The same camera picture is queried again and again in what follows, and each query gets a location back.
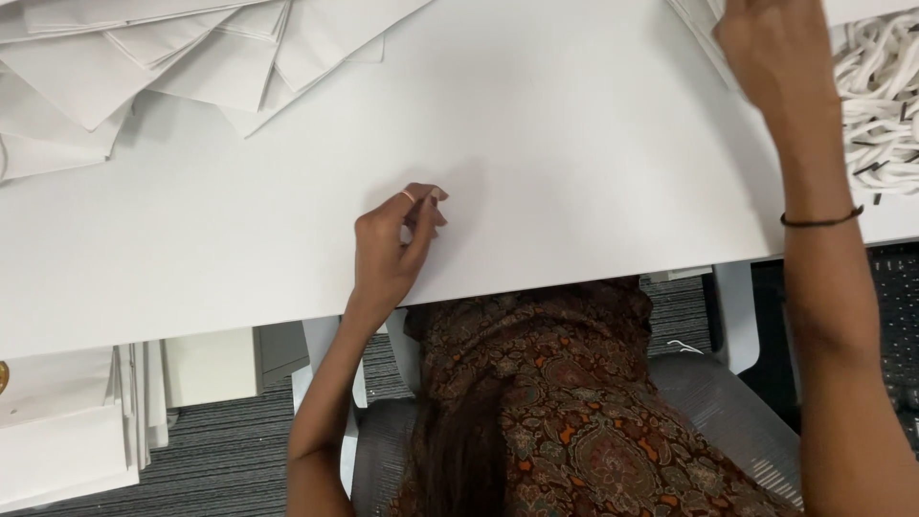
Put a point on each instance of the person's left hand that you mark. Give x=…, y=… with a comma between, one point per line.
x=384, y=251

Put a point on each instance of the grey mesh office chair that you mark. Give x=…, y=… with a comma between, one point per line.
x=718, y=402

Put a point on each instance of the pile of white paper bags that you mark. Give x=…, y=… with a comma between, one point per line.
x=143, y=64

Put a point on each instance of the small gold round object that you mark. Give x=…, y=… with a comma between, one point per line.
x=2, y=378

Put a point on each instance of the black mesh chair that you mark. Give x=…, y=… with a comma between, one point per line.
x=896, y=337

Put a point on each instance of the fanned stack of white bags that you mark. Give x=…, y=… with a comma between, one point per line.
x=700, y=32

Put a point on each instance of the upright stack of white bags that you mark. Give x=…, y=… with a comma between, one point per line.
x=72, y=431

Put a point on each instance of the brown paisley patterned garment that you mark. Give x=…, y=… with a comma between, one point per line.
x=574, y=402

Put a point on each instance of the person's right hand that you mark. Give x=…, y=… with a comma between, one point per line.
x=775, y=50

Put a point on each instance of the white and grey cabinet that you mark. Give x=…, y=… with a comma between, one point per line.
x=215, y=366

